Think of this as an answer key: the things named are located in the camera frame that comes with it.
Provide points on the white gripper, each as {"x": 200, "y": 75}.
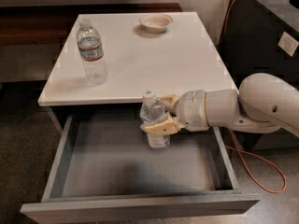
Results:
{"x": 192, "y": 110}

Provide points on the blue label plastic bottle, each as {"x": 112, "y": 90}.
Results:
{"x": 152, "y": 109}

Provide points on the grey top drawer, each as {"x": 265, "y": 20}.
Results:
{"x": 104, "y": 170}

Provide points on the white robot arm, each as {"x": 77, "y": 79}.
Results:
{"x": 262, "y": 104}

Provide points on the white topped grey drawer cabinet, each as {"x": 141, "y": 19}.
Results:
{"x": 179, "y": 60}

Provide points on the clear red label water bottle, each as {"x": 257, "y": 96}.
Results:
{"x": 91, "y": 51}

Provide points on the small white bowl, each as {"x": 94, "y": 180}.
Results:
{"x": 156, "y": 22}

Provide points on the dark counter cabinet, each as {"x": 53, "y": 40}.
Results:
{"x": 250, "y": 36}

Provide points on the dark wooden bench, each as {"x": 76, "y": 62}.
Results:
{"x": 52, "y": 24}

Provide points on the white wall outlet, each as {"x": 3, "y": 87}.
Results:
{"x": 288, "y": 43}

